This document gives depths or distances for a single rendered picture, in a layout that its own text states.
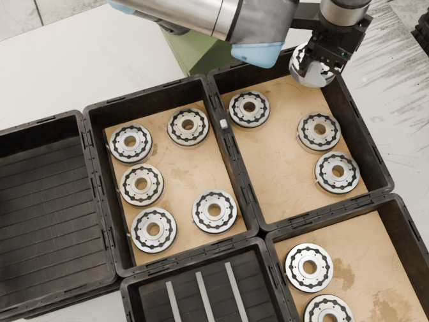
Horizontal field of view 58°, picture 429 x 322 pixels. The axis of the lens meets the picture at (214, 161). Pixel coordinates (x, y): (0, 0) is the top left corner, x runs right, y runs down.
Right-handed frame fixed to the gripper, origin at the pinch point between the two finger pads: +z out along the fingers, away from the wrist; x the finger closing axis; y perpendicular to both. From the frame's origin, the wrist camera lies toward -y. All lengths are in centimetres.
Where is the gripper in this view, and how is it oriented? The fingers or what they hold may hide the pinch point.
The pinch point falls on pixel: (306, 71)
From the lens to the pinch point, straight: 87.5
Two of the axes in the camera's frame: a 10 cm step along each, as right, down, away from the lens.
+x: 5.7, -7.8, 2.6
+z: 0.2, 3.4, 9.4
